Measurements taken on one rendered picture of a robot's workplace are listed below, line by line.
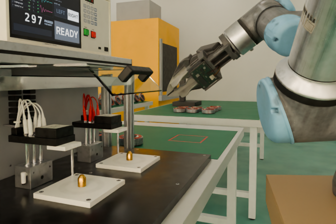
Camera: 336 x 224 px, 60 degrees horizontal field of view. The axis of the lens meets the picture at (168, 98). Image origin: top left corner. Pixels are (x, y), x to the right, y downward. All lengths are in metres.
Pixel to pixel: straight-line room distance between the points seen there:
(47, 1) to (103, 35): 0.27
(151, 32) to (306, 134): 4.03
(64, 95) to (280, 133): 0.76
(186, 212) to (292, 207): 0.23
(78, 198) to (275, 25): 0.53
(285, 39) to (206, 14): 5.61
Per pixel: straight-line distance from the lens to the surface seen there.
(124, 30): 4.66
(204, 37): 6.10
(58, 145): 0.73
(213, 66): 0.69
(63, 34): 0.88
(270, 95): 0.49
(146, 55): 4.45
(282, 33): 0.58
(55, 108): 1.03
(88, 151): 0.98
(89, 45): 0.97
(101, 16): 1.05
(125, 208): 0.65
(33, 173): 0.80
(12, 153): 0.93
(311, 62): 0.46
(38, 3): 0.83
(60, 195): 0.71
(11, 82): 0.70
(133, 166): 0.88
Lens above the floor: 1.03
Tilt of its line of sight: 4 degrees down
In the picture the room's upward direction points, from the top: straight up
